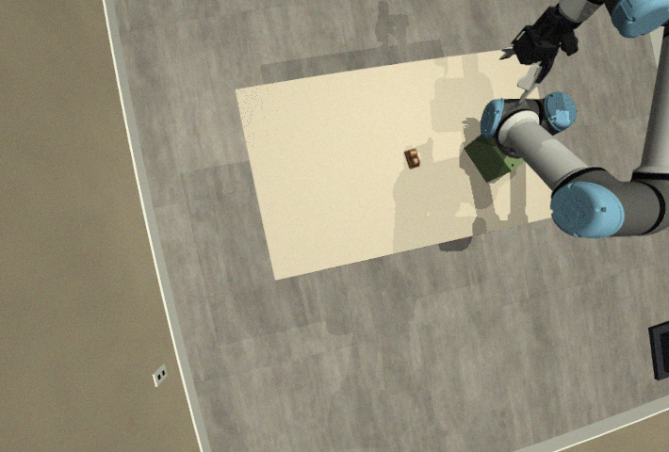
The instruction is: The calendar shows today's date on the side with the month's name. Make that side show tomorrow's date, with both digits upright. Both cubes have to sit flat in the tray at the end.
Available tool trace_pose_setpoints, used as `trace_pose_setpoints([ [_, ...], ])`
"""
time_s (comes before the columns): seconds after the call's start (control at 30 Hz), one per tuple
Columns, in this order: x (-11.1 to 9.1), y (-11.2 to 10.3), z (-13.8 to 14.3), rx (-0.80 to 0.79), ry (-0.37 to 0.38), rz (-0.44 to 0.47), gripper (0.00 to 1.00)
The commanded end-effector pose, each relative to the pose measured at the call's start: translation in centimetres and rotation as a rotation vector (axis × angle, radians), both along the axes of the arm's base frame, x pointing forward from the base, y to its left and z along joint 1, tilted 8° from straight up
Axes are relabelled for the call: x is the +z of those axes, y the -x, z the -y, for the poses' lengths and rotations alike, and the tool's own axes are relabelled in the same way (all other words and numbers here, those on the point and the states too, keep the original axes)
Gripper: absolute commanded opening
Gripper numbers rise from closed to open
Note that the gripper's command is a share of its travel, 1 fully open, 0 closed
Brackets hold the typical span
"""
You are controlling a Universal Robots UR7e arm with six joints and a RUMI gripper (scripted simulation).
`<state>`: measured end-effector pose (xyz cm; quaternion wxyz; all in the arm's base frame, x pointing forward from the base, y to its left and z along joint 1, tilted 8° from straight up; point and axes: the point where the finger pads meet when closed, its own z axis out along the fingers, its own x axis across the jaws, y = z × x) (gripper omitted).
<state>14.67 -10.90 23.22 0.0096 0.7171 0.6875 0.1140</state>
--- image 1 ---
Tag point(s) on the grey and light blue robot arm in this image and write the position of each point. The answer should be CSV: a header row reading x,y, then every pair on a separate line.
x,y
590,201

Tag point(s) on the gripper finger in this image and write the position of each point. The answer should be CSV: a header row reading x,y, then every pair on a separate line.
x,y
535,76
508,50

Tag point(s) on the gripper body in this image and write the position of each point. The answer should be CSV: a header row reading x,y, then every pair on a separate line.
x,y
527,48

